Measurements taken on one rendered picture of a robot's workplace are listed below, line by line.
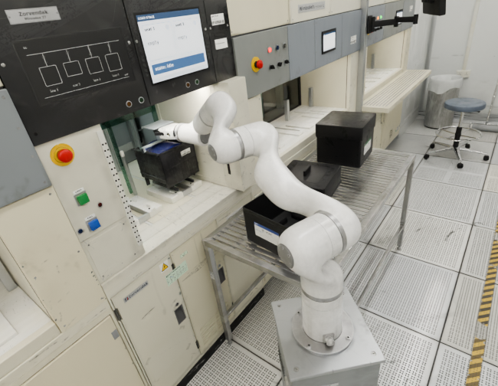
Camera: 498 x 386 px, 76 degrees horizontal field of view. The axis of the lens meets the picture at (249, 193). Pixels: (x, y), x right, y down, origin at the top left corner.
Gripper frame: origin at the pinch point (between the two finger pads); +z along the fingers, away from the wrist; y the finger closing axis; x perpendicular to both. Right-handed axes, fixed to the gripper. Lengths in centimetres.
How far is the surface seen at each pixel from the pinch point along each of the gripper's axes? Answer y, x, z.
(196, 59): 4.3, 30.0, -30.0
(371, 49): 310, -9, 9
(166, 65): -10.7, 30.4, -30.1
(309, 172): 49, -35, -54
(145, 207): -22.2, -31.3, -4.9
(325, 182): 43, -35, -66
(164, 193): -8.4, -31.1, -2.2
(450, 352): 47, -121, -134
